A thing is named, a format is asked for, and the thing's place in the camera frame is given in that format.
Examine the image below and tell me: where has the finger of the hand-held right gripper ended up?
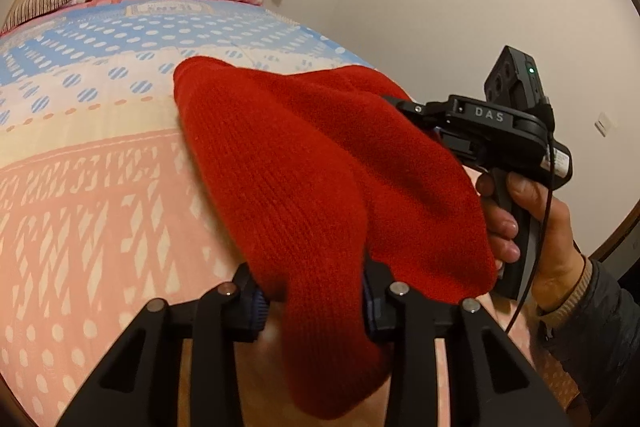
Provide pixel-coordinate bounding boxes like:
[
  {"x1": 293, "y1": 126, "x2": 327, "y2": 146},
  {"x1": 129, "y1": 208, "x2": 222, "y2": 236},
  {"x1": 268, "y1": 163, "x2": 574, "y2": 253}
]
[
  {"x1": 434, "y1": 127, "x2": 477, "y2": 166},
  {"x1": 382, "y1": 94, "x2": 453, "y2": 128}
]

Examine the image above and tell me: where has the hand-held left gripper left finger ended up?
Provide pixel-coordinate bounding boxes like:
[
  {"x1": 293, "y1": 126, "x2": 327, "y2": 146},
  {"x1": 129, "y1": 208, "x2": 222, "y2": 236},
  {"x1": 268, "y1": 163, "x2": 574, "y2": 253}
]
[{"x1": 57, "y1": 263, "x2": 272, "y2": 427}]

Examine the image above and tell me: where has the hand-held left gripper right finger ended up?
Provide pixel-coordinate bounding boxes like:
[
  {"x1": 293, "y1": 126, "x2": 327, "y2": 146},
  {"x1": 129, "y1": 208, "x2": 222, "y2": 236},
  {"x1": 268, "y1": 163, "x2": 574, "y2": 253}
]
[{"x1": 362, "y1": 256, "x2": 572, "y2": 427}]

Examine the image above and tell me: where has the red knitted sweater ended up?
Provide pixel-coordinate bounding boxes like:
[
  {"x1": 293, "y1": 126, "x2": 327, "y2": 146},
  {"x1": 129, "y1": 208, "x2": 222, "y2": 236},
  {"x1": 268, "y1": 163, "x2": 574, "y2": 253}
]
[{"x1": 172, "y1": 56, "x2": 499, "y2": 421}]

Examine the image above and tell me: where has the person's right forearm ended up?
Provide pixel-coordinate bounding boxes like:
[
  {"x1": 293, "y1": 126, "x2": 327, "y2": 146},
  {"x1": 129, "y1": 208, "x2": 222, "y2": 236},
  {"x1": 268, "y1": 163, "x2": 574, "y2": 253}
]
[{"x1": 536, "y1": 256, "x2": 640, "y2": 414}]

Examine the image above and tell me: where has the person's right hand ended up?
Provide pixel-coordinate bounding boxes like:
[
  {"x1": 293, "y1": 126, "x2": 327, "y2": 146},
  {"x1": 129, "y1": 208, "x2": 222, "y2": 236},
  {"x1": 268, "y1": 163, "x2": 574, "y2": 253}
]
[{"x1": 475, "y1": 171, "x2": 587, "y2": 312}]

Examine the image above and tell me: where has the bed with dotted bedsheet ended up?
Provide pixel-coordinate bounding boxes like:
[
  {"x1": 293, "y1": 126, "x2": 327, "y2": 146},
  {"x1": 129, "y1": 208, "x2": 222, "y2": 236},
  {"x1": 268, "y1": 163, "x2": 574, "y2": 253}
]
[{"x1": 0, "y1": 0, "x2": 591, "y2": 427}]

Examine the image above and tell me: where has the black cable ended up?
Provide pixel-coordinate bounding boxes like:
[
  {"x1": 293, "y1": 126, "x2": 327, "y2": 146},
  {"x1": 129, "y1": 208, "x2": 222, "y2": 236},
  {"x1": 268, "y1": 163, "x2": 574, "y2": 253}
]
[{"x1": 502, "y1": 104, "x2": 584, "y2": 338}]

